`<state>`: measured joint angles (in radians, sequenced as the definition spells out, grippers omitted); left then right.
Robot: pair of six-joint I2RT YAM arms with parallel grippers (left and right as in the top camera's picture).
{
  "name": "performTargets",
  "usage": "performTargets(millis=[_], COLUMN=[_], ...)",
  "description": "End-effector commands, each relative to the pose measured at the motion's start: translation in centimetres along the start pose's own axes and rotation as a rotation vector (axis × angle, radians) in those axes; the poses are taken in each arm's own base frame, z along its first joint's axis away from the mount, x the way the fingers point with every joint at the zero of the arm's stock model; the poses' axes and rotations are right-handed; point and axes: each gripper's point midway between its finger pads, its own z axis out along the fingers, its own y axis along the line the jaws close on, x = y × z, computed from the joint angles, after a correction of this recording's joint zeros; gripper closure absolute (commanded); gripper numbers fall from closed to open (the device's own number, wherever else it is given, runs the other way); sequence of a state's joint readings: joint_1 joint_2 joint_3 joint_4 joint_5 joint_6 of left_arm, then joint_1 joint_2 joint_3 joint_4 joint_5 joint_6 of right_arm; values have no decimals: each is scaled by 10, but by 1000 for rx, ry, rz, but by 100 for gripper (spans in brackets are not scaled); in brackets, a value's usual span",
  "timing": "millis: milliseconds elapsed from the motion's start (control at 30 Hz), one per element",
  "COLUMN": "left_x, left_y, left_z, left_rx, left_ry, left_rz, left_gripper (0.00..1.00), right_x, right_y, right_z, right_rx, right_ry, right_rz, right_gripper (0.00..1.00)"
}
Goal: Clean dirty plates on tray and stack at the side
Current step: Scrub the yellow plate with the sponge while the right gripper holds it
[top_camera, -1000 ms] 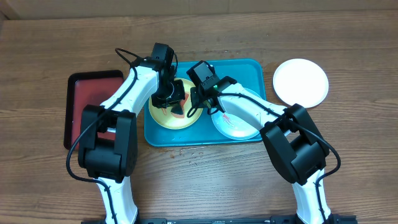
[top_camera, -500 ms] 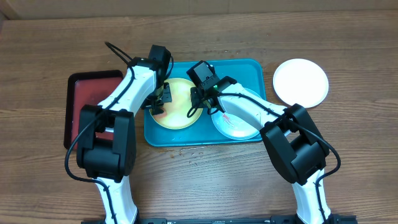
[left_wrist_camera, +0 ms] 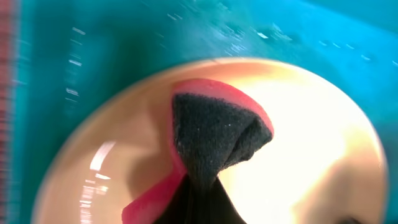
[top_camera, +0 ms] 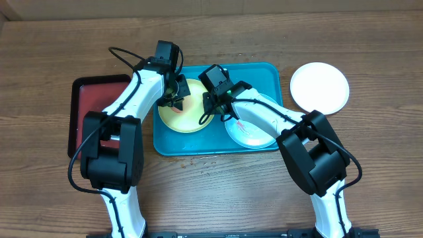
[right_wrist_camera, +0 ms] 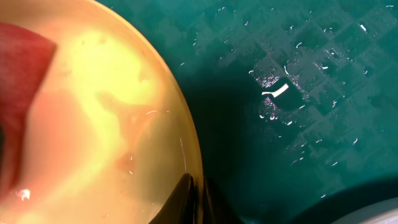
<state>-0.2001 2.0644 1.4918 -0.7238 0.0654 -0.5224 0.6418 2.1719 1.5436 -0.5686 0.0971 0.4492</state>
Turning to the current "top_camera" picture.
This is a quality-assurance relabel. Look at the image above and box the orange and green sponge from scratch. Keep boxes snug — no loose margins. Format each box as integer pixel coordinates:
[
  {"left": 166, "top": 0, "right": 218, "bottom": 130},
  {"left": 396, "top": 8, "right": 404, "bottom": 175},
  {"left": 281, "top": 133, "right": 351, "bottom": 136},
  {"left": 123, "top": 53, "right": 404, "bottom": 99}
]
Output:
[{"left": 171, "top": 106, "right": 182, "bottom": 113}]

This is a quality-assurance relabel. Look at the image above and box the green plastic plate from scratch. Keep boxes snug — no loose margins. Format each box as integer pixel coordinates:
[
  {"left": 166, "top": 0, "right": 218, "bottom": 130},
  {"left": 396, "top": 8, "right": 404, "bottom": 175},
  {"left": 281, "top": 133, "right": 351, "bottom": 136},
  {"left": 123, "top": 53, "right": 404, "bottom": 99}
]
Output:
[{"left": 158, "top": 79, "right": 213, "bottom": 133}]

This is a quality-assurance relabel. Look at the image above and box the light blue plastic plate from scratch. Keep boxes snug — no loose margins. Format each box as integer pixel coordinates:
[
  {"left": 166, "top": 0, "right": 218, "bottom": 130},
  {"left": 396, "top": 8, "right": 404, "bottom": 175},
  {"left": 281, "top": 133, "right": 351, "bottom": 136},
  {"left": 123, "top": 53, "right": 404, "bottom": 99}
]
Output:
[{"left": 224, "top": 93, "right": 282, "bottom": 149}]

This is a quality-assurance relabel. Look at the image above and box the white plastic plate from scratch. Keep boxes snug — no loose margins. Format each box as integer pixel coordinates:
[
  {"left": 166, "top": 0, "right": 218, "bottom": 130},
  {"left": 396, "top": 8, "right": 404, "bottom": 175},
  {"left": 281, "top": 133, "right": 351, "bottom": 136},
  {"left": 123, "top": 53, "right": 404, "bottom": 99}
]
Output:
[{"left": 289, "top": 62, "right": 350, "bottom": 115}]

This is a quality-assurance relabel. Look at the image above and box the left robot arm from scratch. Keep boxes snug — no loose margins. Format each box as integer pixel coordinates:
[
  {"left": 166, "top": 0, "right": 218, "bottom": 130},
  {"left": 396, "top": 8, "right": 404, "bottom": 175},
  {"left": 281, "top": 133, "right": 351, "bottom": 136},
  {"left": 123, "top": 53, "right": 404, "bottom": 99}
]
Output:
[{"left": 74, "top": 40, "right": 190, "bottom": 237}]

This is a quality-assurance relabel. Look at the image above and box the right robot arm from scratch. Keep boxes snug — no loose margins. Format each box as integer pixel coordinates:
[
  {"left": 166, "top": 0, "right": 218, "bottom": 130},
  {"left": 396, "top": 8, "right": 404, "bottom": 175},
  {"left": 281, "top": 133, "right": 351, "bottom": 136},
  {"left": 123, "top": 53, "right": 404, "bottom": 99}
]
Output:
[{"left": 198, "top": 64, "right": 353, "bottom": 237}]

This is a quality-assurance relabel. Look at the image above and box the teal plastic tray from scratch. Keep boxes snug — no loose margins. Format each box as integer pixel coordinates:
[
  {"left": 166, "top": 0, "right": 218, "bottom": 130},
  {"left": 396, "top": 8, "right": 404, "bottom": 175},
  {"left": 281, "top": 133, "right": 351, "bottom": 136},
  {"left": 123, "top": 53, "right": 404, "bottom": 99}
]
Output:
[{"left": 153, "top": 62, "right": 283, "bottom": 156}]

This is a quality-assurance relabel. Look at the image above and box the red and black tray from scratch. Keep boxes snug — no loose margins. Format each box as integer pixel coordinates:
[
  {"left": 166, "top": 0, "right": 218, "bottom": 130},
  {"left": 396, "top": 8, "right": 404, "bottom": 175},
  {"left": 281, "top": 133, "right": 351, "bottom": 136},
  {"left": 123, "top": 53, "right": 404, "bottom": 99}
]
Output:
[{"left": 67, "top": 74, "right": 131, "bottom": 158}]

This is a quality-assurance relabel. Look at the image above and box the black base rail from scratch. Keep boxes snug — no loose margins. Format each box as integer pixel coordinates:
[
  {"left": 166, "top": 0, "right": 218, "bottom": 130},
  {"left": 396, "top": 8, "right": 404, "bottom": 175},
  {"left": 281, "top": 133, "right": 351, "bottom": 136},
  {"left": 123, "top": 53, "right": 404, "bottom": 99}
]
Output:
[{"left": 86, "top": 227, "right": 381, "bottom": 238}]

